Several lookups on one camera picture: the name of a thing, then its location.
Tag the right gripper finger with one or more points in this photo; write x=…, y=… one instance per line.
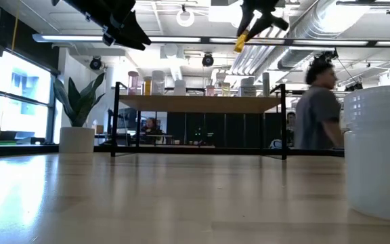
x=246, y=22
x=269, y=22

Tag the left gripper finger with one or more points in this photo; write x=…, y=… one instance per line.
x=117, y=40
x=130, y=28

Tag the plain white bottle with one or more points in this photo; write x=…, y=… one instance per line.
x=179, y=88

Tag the small pink vial white cap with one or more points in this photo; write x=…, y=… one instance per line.
x=210, y=91

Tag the black round ceiling speaker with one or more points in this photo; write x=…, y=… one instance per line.
x=208, y=60
x=95, y=63

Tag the long ceiling light bar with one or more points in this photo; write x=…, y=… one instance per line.
x=80, y=38

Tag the seated person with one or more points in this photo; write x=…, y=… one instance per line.
x=151, y=128

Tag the walking person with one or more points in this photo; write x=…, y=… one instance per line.
x=317, y=108

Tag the person behind desk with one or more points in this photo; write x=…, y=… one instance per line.
x=291, y=120

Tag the large window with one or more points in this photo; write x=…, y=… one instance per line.
x=22, y=78

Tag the snake plant in white pot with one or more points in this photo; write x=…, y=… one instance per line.
x=77, y=135

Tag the blue and white object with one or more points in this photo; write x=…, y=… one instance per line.
x=276, y=144

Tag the translucent white ribbed jar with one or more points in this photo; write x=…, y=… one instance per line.
x=381, y=152

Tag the silver ventilation duct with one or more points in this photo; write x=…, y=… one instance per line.
x=317, y=27

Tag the black aluminium table frame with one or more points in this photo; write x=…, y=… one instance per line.
x=181, y=149

